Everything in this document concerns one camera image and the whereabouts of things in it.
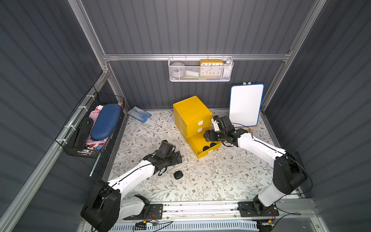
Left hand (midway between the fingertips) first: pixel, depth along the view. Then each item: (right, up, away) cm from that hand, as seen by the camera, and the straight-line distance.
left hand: (175, 159), depth 85 cm
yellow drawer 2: (+15, +17, +7) cm, 23 cm away
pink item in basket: (-40, +26, -13) cm, 50 cm away
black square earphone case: (+2, -9, -1) cm, 9 cm away
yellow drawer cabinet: (+11, +24, +2) cm, 27 cm away
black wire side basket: (-34, +10, -22) cm, 41 cm away
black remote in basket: (-39, +17, -22) cm, 48 cm away
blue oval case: (-31, +22, -18) cm, 42 cm away
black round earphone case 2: (+19, +5, +10) cm, 22 cm away
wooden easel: (+51, +17, +17) cm, 57 cm away
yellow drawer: (+19, +22, +3) cm, 29 cm away
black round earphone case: (+24, +7, +13) cm, 28 cm away
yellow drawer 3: (+16, +5, +13) cm, 21 cm away
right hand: (+23, +15, +3) cm, 27 cm away
